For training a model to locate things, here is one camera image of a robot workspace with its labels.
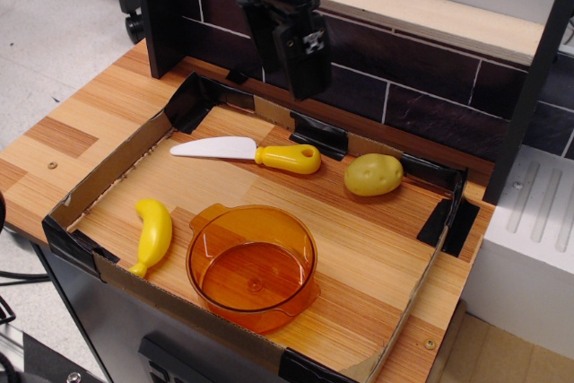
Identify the white toy sink drainboard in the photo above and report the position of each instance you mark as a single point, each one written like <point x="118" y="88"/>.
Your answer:
<point x="522" y="278"/>

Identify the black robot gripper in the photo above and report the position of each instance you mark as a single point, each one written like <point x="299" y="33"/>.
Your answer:
<point x="296" y="47"/>

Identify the black chair wheel base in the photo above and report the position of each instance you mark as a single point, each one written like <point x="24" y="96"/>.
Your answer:
<point x="134" y="21"/>

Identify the white toy knife yellow handle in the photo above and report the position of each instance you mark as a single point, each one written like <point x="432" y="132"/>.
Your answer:
<point x="297" y="158"/>

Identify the yellow toy banana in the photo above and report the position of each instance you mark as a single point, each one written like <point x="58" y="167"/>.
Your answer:
<point x="155" y="237"/>

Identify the yellow toy potato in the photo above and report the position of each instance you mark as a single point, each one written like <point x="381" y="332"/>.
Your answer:
<point x="373" y="174"/>

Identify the cardboard fence with black tape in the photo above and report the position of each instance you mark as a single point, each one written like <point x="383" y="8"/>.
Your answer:
<point x="390" y="268"/>

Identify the black shelf frame wooden top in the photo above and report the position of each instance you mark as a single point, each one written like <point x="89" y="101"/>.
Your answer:
<point x="441" y="80"/>

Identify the orange transparent plastic pot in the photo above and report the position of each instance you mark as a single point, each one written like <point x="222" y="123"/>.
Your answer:
<point x="253" y="265"/>

